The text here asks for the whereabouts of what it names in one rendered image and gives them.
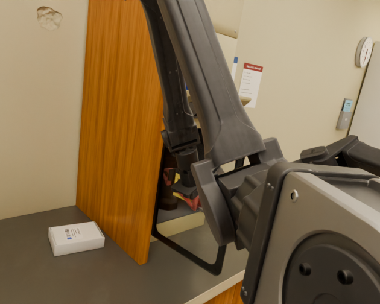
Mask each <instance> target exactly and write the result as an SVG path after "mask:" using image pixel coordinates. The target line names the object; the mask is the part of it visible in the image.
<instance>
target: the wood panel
mask: <svg viewBox="0 0 380 304"><path fill-rule="evenodd" d="M162 118H164V117H163V95H162V90H161V86H160V81H159V76H158V73H157V68H156V62H155V59H154V54H153V49H152V45H151V40H150V35H149V32H148V26H147V21H146V18H145V13H144V10H143V8H142V5H141V2H140V0H126V1H125V0H89V6H88V16H87V34H86V53H85V63H84V81H83V100H82V110H81V129H80V147H79V157H78V176H77V194H76V204H75V205H76V206H77V207H78V208H79V209H80V210H81V211H83V212H84V213H85V214H86V215H87V216H88V217H89V218H90V219H91V220H92V221H95V222H96V224H97V225H98V227H99V228H100V229H102V230H103V231H104V232H105V233H106V234H107V235H108V236H109V237H110V238H111V239H113V240H114V242H116V243H117V245H119V246H120V248H122V249H123V250H124V251H125V252H126V253H127V254H128V255H129V256H130V257H132V258H133V259H134V260H135V261H136V262H137V263H138V264H139V265H142V264H144V263H147V259H148V251H149V246H150V237H151V228H152V223H153V215H154V206H155V201H156V192H157V184H158V178H159V170H160V161H161V156H162V147H163V139H162V135H161V131H163V130H164V129H165V127H164V124H163V119H162Z"/></svg>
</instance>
